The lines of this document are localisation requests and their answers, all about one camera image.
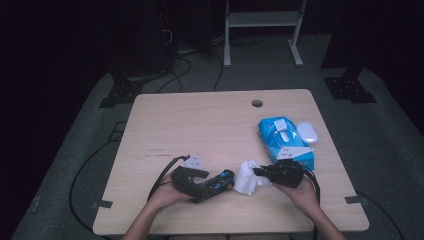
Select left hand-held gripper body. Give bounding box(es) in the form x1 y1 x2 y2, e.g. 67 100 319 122
171 153 206 202

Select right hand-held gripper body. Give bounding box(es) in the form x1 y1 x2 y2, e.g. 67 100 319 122
266 146 315 189

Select white wet wipe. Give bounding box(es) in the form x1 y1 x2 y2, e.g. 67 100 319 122
233 159 272 196

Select blue toy car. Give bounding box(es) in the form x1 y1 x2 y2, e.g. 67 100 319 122
196 168 236 202

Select blue wet wipes pack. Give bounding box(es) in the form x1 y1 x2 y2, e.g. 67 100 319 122
257 115 320 171

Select person's left hand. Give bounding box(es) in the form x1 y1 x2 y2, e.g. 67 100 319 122
145 175 195 214

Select person's right hand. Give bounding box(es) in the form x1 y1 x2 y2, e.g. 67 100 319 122
272 175 322 222

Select black tape strip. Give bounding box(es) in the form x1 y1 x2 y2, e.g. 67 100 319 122
344 195 370 205
91 199 114 210

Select black stand base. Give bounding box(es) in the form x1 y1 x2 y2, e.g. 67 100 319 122
323 68 378 104
98 78 145 109

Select white metal stand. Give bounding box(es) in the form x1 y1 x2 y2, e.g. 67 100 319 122
223 0 308 69

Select left hand-held gripper cable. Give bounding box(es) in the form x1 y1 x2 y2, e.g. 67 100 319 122
145 154 192 203

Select hand-held gripper cable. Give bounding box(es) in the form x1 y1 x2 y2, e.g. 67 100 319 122
145 154 192 203
301 165 322 240

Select right hand-held gripper cable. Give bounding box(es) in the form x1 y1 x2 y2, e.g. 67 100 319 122
301 165 322 240

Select looped black floor cable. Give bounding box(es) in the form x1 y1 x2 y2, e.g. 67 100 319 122
156 54 193 94

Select straight black floor cable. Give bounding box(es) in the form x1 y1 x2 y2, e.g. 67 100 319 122
211 51 225 93

